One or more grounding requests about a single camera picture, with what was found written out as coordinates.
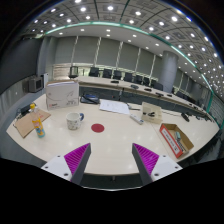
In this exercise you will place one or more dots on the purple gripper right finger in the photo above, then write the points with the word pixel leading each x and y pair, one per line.
pixel 145 160

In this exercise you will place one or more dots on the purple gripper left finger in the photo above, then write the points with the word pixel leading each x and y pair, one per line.
pixel 77 160

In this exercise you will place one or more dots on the open red cardboard box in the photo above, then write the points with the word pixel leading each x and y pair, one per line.
pixel 177 140

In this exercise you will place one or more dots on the red round coaster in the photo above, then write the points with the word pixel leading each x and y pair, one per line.
pixel 98 128

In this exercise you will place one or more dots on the white patterned mug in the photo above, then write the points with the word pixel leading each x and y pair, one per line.
pixel 74 120

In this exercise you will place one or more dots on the white power strip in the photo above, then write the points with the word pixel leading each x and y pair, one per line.
pixel 136 119

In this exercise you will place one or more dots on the beige small box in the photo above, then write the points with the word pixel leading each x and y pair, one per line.
pixel 151 113

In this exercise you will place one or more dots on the yellow labelled plastic bottle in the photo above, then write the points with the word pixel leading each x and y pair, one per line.
pixel 36 121

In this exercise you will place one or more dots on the white paper sheets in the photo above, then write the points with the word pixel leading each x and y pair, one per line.
pixel 114 106

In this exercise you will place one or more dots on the black tray with items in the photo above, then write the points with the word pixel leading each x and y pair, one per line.
pixel 89 100

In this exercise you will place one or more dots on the brown cardboard sheet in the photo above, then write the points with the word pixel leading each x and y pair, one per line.
pixel 25 126

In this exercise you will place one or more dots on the white cardboard box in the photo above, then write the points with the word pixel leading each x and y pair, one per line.
pixel 62 94

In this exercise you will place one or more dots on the long curved conference desk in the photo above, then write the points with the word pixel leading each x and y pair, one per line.
pixel 128 92

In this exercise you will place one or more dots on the black office chair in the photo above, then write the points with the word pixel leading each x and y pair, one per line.
pixel 138 79
pixel 94 72
pixel 117 75
pixel 128 77
pixel 107 73

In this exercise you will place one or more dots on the grey monitor box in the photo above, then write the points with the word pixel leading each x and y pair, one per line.
pixel 35 84

